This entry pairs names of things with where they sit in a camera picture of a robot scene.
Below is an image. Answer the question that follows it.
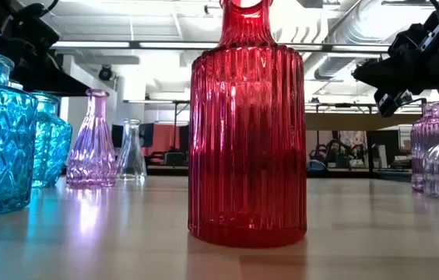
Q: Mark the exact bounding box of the pink conical glass vase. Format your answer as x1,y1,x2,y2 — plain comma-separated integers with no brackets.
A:
65,88,118,189

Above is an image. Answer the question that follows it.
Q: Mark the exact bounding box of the blue textured glass vase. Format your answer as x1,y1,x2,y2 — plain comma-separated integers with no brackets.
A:
0,47,39,217
28,91,73,189

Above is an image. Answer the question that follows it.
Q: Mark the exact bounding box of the blue bag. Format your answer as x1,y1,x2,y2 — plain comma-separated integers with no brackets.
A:
307,159,328,173

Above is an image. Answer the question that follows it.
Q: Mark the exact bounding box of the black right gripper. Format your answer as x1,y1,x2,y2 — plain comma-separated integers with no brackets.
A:
353,3,439,117

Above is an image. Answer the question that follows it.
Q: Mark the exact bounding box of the orange partition panel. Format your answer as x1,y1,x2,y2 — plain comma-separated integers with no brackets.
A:
142,124,190,156

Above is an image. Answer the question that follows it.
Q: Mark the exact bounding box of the purple ribbed glass vase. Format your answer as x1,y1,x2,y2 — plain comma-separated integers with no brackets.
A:
409,100,439,192

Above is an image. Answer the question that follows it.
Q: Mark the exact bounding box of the person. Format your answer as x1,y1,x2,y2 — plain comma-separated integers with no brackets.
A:
322,138,345,164

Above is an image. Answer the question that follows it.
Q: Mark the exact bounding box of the red ribbed glass vase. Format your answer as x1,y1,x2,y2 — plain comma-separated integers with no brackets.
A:
187,0,308,249

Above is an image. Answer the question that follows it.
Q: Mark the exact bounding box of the black ceiling spotlight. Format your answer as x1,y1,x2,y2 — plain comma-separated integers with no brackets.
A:
97,65,114,82

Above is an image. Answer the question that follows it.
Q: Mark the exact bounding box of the wooden shelf black frame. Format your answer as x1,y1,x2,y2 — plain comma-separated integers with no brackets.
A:
304,96,427,176

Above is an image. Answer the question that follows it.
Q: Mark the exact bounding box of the colourful poster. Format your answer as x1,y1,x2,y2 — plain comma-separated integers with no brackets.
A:
339,131,367,160

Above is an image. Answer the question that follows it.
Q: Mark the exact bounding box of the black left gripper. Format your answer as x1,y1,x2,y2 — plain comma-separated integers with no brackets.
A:
9,4,90,97

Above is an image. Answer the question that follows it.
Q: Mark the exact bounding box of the black computer monitor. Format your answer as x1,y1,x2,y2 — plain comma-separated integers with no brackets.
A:
111,123,155,149

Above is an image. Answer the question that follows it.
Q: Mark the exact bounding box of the clear conical glass vase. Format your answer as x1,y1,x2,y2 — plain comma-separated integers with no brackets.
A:
115,118,148,182

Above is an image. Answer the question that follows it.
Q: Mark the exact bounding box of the ceiling light strip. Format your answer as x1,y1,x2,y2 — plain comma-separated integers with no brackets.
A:
50,40,391,54

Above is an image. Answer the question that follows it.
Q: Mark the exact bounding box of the silver ventilation duct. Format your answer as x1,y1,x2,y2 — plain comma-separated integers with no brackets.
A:
314,0,399,81

